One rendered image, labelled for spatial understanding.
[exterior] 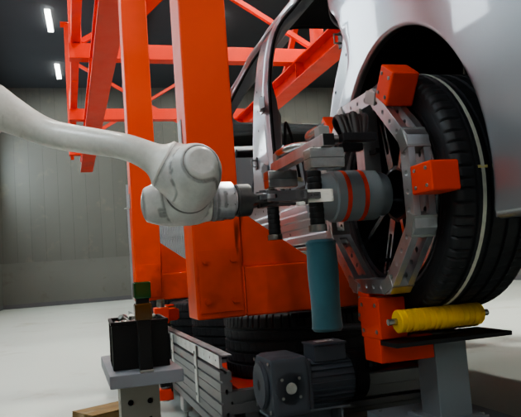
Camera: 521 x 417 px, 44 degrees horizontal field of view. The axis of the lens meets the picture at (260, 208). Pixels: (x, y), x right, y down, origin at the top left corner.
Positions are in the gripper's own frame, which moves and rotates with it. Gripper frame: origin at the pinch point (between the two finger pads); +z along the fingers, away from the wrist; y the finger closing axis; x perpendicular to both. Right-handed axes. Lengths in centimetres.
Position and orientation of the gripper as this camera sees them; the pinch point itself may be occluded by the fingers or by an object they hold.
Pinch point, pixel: (316, 197)
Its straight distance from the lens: 156.1
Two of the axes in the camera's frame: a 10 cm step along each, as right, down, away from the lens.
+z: 9.6, -0.5, 2.9
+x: -0.7, -9.9, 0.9
